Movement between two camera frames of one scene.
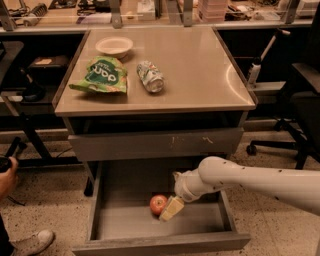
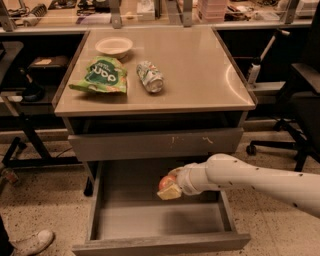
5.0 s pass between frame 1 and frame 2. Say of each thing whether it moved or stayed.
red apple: moved
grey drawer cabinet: stayed
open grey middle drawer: stayed
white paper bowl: stayed
